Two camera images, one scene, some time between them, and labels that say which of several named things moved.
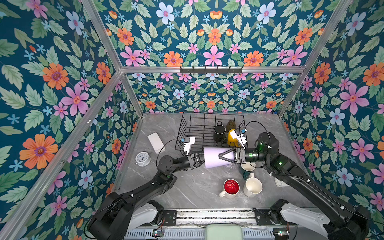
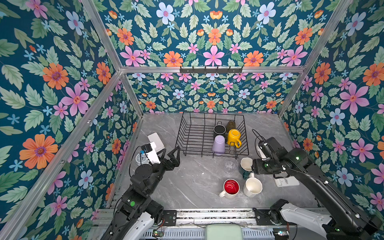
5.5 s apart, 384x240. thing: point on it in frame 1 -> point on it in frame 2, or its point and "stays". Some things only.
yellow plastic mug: x=232 y=141 stays
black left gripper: x=194 y=160 -> x=170 y=166
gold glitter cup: x=230 y=125 stays
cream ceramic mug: x=252 y=186 stays
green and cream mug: x=245 y=168 stays
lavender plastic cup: x=211 y=156 -> x=219 y=146
